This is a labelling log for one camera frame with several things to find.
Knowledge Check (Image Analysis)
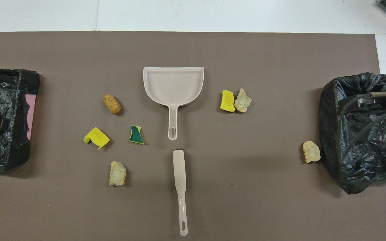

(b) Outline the beige hand brush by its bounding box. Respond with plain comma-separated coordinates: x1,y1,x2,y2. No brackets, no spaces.
172,149,189,237

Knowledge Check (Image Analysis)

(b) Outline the beige foam chunk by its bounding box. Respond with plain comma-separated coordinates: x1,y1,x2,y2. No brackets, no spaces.
234,88,252,113
303,141,321,164
109,161,127,187

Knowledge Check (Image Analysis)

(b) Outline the pink bin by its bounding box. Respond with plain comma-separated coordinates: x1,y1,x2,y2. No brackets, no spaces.
25,94,37,141

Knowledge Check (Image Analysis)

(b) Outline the yellow sponge piece green-backed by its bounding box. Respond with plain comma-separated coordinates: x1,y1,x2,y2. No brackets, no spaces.
129,125,145,145

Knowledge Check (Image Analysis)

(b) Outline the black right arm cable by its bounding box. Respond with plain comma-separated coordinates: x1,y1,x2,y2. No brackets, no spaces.
338,92,386,164

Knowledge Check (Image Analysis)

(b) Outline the beige plastic dustpan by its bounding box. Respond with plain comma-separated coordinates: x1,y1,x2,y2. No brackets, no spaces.
143,66,205,141

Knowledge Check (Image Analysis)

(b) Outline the brown sponge lump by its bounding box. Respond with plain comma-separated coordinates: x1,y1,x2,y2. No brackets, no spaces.
103,94,122,115

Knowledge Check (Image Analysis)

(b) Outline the brown table mat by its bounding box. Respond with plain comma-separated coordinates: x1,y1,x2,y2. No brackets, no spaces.
0,31,386,241

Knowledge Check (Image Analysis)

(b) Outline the curved yellow sponge piece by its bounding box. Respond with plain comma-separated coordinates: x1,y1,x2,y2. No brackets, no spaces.
83,127,111,150

